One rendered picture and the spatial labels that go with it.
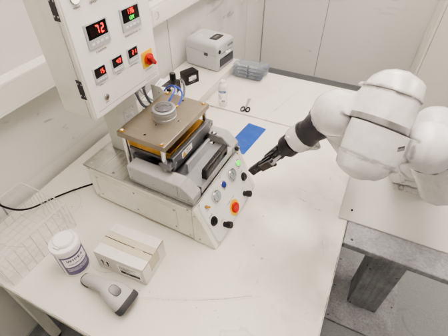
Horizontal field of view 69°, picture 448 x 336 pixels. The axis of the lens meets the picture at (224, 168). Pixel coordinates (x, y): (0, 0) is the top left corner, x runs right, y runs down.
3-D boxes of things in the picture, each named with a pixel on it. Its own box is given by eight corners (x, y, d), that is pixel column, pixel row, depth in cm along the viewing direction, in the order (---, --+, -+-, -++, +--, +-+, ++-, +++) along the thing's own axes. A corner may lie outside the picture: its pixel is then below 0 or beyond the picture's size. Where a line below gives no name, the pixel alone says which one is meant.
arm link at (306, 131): (333, 131, 109) (315, 107, 109) (366, 109, 99) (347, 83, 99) (307, 151, 97) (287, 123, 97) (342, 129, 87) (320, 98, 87)
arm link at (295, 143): (291, 131, 97) (279, 140, 101) (320, 159, 98) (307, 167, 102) (303, 110, 105) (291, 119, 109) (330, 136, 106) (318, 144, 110)
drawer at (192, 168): (130, 167, 115) (125, 150, 110) (165, 133, 130) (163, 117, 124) (202, 195, 106) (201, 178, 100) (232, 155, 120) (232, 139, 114)
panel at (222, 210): (219, 245, 112) (196, 205, 103) (253, 189, 132) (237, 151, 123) (223, 245, 111) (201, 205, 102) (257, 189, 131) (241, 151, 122)
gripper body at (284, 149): (289, 127, 106) (272, 140, 113) (281, 141, 101) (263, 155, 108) (306, 142, 107) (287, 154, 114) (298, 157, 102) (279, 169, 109)
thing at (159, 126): (107, 147, 109) (97, 115, 101) (161, 103, 130) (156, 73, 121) (167, 170, 101) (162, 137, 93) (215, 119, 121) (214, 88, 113)
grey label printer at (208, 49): (185, 63, 204) (183, 36, 192) (203, 52, 216) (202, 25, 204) (219, 73, 195) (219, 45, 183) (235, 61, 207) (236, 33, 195)
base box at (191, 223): (97, 197, 129) (85, 165, 117) (153, 143, 154) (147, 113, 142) (216, 250, 112) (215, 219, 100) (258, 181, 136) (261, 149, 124)
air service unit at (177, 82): (158, 116, 131) (153, 83, 121) (178, 99, 140) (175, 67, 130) (169, 119, 129) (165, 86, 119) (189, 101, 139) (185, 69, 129)
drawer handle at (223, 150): (201, 178, 106) (201, 169, 103) (223, 151, 116) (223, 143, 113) (207, 180, 105) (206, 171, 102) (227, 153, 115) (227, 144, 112)
